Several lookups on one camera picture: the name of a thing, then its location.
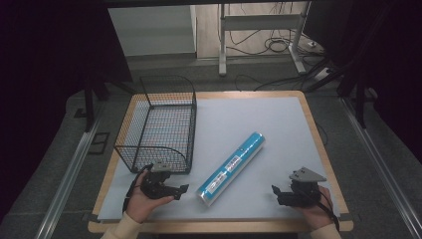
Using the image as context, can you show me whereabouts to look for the white power strip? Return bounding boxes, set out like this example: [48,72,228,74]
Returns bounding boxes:
[313,67,333,83]

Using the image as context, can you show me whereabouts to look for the blue wrapped roll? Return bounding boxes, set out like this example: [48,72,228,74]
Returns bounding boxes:
[194,130,267,208]

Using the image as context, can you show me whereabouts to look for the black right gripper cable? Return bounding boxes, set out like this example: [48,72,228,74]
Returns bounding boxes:
[308,185,341,233]

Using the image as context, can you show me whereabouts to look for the dark curtain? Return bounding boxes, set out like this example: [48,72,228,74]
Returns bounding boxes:
[303,0,422,163]

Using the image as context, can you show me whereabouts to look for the person's left hand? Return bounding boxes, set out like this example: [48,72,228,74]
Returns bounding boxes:
[125,171,175,224]

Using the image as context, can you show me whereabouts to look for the small black floor plate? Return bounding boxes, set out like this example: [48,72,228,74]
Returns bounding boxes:
[73,107,89,120]

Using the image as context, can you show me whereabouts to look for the black floor cables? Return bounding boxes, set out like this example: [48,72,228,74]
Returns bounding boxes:
[217,3,332,93]

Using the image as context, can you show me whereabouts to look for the white table mat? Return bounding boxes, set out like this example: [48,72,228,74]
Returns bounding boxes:
[97,96,341,223]

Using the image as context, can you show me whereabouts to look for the aluminium floor rail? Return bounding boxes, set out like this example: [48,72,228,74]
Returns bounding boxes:
[340,97,422,235]
[34,106,106,239]

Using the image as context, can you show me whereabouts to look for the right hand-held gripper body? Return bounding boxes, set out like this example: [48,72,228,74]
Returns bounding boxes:
[277,166,327,209]

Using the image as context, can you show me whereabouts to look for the black wire basket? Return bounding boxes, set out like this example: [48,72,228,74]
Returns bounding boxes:
[112,75,199,175]

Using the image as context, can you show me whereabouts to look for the black metal stand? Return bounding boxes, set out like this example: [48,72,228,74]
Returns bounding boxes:
[81,74,137,133]
[336,59,379,129]

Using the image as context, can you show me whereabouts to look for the person's right hand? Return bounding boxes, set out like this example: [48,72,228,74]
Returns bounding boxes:
[299,185,334,231]

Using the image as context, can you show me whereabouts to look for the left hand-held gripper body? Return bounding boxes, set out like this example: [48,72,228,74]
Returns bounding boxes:
[139,161,176,200]

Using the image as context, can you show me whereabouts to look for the white wall panel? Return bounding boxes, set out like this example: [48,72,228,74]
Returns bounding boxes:
[107,4,197,58]

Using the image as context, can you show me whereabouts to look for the white metal desk frame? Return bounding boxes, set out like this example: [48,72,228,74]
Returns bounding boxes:
[217,1,313,77]

